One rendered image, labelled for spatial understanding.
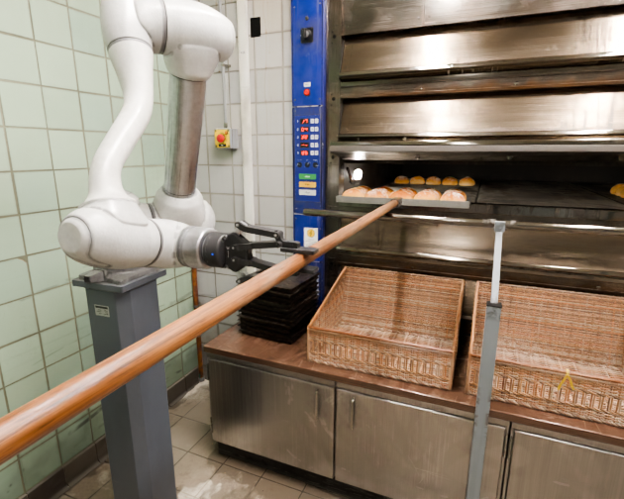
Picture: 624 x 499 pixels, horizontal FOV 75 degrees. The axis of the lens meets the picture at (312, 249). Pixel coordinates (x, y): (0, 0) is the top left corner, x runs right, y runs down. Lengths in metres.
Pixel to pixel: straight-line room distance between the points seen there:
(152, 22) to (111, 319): 0.86
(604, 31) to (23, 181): 2.15
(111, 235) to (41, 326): 1.18
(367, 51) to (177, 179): 1.05
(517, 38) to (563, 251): 0.85
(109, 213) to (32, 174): 1.05
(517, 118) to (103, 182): 1.51
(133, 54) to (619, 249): 1.77
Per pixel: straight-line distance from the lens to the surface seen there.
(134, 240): 0.81
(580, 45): 1.90
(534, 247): 1.90
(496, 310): 1.33
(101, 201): 0.83
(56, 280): 1.93
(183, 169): 1.33
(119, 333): 1.45
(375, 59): 1.95
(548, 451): 1.62
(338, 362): 1.64
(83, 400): 0.41
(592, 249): 1.94
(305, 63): 2.03
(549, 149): 1.71
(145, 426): 1.62
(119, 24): 1.14
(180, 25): 1.17
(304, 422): 1.78
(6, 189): 1.80
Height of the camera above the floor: 1.40
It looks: 14 degrees down
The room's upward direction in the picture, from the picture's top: straight up
